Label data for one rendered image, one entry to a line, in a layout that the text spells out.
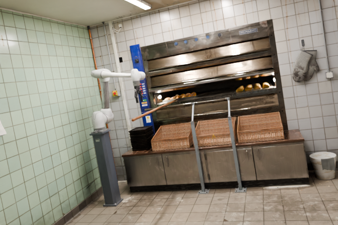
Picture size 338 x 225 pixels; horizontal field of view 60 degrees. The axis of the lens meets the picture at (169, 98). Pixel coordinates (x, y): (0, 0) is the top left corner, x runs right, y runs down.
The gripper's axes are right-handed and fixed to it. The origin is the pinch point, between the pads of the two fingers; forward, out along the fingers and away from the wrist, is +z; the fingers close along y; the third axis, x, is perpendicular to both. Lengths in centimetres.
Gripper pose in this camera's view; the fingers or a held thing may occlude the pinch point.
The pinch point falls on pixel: (139, 101)
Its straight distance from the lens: 370.9
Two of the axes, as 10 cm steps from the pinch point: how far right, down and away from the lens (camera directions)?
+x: 9.3, -1.4, -3.4
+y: -3.3, 1.0, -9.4
